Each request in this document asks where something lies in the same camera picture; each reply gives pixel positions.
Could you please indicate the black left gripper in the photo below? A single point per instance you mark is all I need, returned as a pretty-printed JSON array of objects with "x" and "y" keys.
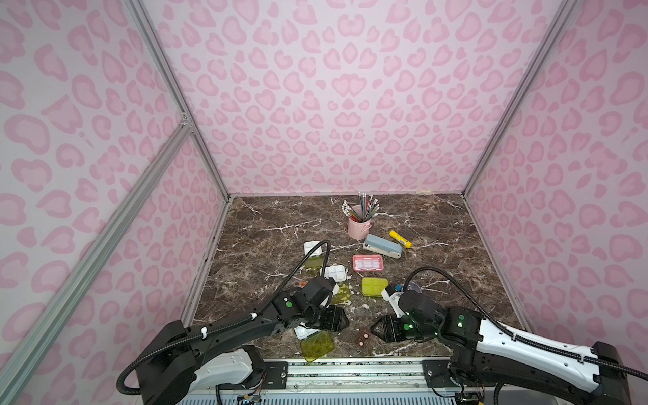
[{"x": 326, "y": 314}]

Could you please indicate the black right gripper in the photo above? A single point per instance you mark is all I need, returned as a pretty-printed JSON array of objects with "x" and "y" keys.
[{"x": 396, "y": 327}]

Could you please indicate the small dark red pillbox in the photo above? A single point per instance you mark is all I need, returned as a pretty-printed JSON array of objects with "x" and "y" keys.
[{"x": 363, "y": 339}]

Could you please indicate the green pillbox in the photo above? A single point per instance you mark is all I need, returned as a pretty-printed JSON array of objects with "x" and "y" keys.
[
  {"x": 373, "y": 287},
  {"x": 314, "y": 343},
  {"x": 315, "y": 260},
  {"x": 342, "y": 293}
]

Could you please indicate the pink red rectangular pillbox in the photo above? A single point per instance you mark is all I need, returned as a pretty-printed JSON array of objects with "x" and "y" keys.
[{"x": 368, "y": 263}]

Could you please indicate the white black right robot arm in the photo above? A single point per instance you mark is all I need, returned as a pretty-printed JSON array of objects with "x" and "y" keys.
[{"x": 485, "y": 353}]

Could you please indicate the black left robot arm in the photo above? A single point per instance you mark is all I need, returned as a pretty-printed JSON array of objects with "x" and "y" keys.
[{"x": 168, "y": 366}]

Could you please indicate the green pillbox front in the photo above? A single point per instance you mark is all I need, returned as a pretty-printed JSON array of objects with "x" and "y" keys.
[{"x": 314, "y": 343}]

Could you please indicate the grey blue stapler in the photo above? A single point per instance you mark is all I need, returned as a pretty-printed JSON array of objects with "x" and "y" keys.
[{"x": 383, "y": 247}]

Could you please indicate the yellow glue stick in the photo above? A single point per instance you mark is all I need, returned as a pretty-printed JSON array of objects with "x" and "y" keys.
[{"x": 400, "y": 239}]

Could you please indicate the pink pencil cup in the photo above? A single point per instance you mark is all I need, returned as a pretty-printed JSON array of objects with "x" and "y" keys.
[{"x": 359, "y": 225}]

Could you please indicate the pencils in cup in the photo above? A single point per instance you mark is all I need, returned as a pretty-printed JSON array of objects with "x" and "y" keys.
[{"x": 369, "y": 203}]

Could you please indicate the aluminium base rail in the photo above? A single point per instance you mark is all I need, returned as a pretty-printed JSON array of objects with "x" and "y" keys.
[{"x": 234, "y": 379}]

